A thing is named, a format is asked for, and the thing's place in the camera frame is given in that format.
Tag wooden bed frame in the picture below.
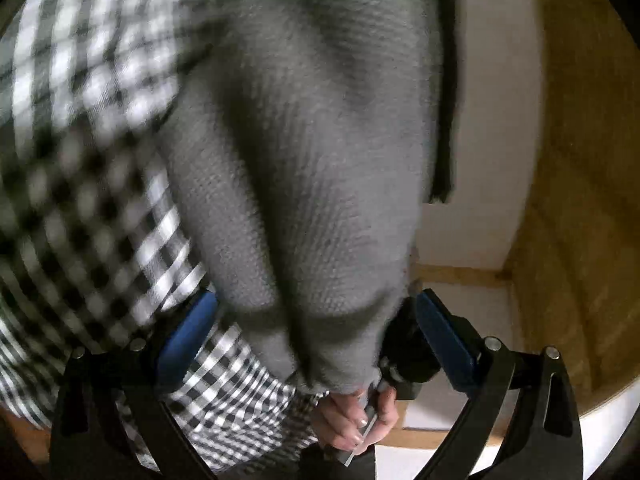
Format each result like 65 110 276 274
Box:
0 0 640 461

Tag black white checkered bedsheet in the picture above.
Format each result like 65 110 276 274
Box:
1 0 332 479

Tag person's bare hand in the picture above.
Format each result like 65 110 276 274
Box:
310 387 399 455

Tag grey knitted sweater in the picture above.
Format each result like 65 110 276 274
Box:
155 0 456 393

